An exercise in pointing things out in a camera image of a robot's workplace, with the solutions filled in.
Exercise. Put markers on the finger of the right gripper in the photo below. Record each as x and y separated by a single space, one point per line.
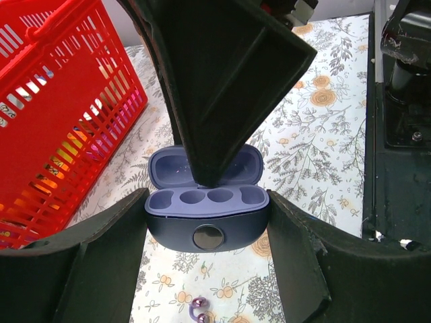
223 66

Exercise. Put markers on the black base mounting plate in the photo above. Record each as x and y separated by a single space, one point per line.
396 202

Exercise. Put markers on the purple earbud charging case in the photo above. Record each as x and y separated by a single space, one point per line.
186 217

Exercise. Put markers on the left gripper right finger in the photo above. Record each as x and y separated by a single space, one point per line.
325 274

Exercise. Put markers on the red plastic shopping basket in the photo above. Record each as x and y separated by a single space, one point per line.
69 96

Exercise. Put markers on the purple earbud left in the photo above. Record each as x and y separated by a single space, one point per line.
198 308

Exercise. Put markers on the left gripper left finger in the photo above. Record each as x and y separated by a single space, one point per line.
86 273

